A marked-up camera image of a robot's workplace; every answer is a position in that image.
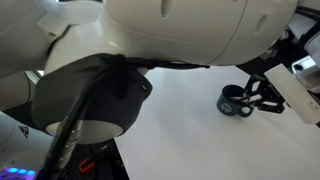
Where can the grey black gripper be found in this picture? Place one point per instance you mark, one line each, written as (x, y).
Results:
(308, 71)

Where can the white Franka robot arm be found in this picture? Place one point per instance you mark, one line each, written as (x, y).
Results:
(183, 30)

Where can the dark teal speckled mug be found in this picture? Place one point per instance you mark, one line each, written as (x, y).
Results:
(228, 107)

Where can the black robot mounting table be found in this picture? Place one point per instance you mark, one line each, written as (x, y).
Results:
(110, 166)

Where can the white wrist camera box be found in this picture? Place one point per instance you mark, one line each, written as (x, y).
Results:
(293, 95)

